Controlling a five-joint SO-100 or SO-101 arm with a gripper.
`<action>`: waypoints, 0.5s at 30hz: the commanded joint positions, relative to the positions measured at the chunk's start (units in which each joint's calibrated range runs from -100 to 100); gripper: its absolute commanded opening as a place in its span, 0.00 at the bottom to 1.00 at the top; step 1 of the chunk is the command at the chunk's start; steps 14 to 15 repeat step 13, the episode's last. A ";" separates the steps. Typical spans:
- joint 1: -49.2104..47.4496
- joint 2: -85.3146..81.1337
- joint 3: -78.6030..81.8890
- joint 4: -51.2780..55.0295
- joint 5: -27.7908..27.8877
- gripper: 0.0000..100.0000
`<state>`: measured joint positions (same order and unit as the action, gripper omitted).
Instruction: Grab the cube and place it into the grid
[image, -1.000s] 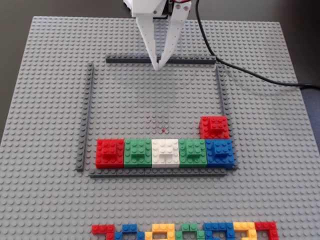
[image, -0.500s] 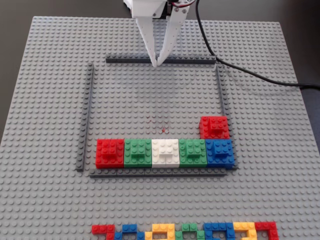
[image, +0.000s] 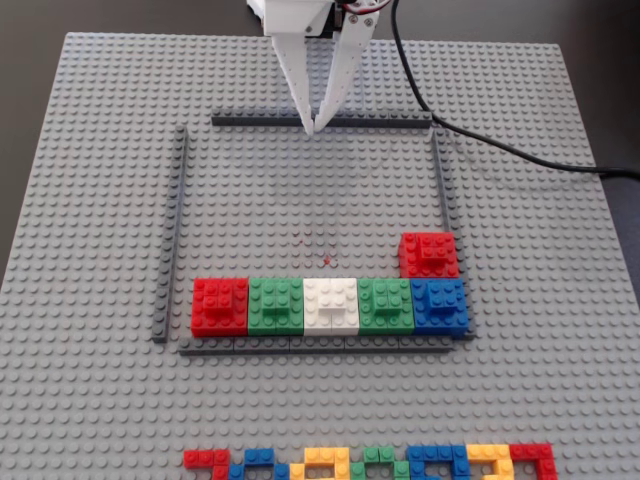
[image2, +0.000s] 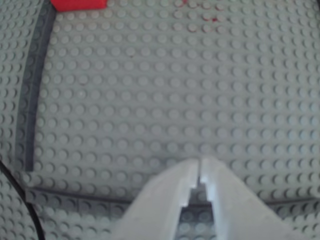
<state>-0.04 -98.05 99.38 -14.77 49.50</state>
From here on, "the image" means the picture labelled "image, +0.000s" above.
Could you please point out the white lego cube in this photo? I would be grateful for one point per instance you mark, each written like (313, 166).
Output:
(331, 305)

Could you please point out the red lego cube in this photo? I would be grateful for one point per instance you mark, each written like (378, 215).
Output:
(430, 255)
(220, 305)

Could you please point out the grey lego baseplate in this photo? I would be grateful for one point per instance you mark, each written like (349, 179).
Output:
(320, 200)

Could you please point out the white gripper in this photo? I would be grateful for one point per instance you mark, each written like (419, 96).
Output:
(292, 20)

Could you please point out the dark grey lego strip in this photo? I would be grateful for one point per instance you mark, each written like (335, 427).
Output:
(172, 225)
(250, 120)
(446, 200)
(300, 346)

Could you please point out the red lego letter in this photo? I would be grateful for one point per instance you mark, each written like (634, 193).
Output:
(205, 458)
(532, 451)

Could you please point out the blue lego cube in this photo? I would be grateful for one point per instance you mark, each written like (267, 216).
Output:
(440, 305)

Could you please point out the yellow lego letter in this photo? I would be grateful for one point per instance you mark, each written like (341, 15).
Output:
(325, 456)
(487, 452)

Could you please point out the blue lego letter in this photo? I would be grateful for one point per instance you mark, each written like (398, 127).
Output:
(435, 454)
(257, 457)

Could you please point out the green lego cube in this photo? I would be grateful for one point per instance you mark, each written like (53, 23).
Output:
(386, 305)
(276, 305)

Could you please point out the green lego letter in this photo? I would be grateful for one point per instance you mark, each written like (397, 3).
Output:
(380, 455)

